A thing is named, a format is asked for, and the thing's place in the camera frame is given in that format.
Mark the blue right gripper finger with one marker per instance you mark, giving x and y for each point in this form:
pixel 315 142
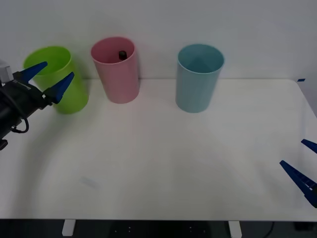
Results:
pixel 310 145
pixel 301 181

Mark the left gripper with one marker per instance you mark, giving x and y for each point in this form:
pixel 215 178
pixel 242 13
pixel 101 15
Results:
pixel 27 96

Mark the small dark bottle black cap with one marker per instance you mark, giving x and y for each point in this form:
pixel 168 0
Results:
pixel 122 54

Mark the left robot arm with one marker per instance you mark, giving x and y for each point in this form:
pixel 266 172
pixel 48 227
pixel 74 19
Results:
pixel 7 109

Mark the green plastic bin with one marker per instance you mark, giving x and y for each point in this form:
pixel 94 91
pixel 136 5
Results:
pixel 71 99

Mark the pink plastic bin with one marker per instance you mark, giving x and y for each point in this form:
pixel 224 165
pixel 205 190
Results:
pixel 119 79

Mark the white table leg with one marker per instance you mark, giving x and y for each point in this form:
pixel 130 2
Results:
pixel 235 229
pixel 68 227

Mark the pale blue plastic bin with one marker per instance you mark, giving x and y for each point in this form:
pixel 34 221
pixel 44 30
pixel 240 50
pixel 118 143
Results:
pixel 195 89

